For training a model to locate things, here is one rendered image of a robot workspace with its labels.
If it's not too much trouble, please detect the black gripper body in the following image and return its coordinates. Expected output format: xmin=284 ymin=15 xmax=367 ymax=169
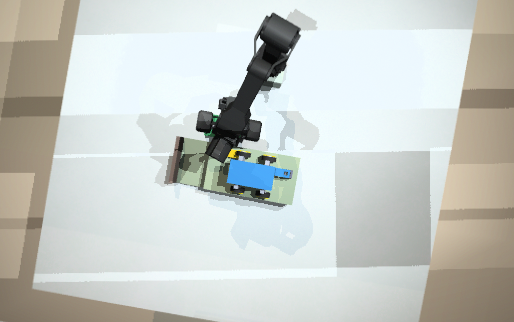
xmin=196 ymin=110 xmax=262 ymax=142

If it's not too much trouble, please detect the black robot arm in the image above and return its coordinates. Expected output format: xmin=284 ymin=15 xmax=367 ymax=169
xmin=205 ymin=13 xmax=301 ymax=164

